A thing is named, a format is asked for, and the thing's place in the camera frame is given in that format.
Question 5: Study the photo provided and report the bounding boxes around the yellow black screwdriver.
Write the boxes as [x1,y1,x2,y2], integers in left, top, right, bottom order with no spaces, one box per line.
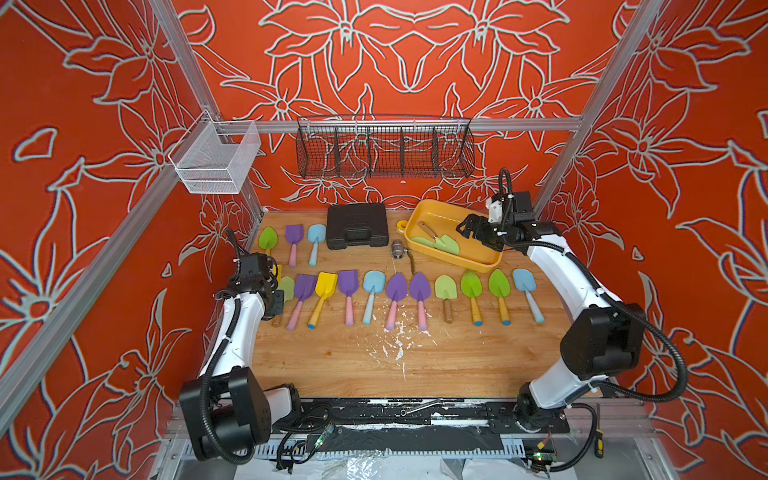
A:
[594,429,604,459]

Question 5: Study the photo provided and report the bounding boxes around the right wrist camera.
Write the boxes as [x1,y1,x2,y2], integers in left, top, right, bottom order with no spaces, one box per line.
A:
[485,197,506,225]

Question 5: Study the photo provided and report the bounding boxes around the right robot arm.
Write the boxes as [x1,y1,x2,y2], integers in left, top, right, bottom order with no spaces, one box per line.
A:
[456,192,688,431]

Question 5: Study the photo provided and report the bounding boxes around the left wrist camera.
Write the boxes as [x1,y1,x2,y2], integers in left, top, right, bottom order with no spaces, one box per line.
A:
[236,253,278,290]

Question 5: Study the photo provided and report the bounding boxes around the yellow square shovel yellow handle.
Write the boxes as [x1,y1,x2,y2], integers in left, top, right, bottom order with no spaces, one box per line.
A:
[307,272,338,329]

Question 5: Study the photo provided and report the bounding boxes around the black wire wall basket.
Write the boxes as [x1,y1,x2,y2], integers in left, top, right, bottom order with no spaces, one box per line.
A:
[296,114,476,180]

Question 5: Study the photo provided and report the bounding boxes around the black plastic tool case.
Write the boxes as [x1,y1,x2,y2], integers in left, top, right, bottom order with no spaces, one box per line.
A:
[326,203,389,250]

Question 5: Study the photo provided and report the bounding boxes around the yellow plastic storage box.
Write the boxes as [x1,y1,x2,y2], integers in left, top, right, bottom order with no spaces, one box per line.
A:
[402,200,502,273]

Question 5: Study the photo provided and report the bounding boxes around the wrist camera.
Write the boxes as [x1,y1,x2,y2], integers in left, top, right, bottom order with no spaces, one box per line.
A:
[485,197,506,225]
[236,253,278,290]

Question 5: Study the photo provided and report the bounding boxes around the light green shovel wooden handle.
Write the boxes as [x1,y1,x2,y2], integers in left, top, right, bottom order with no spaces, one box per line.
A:
[434,274,457,324]

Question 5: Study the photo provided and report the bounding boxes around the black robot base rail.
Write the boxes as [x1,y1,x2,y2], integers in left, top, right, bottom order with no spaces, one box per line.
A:
[300,397,571,435]

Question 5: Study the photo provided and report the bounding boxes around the green shovel brown wooden handle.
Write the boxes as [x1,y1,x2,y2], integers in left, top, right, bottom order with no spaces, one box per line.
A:
[419,221,460,256]

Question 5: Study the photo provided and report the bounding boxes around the purple square shovel pink handle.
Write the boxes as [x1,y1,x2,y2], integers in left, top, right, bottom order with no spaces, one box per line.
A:
[338,270,359,327]

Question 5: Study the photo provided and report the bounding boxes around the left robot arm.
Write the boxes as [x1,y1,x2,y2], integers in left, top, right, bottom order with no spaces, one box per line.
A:
[179,228,301,465]

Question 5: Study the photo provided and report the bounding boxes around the green shovel yellow handle box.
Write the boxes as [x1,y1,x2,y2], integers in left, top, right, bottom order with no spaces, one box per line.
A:
[258,226,279,256]

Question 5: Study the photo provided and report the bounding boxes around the clear plastic wall bin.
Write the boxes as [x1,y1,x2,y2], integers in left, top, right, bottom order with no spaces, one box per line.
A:
[169,120,261,195]

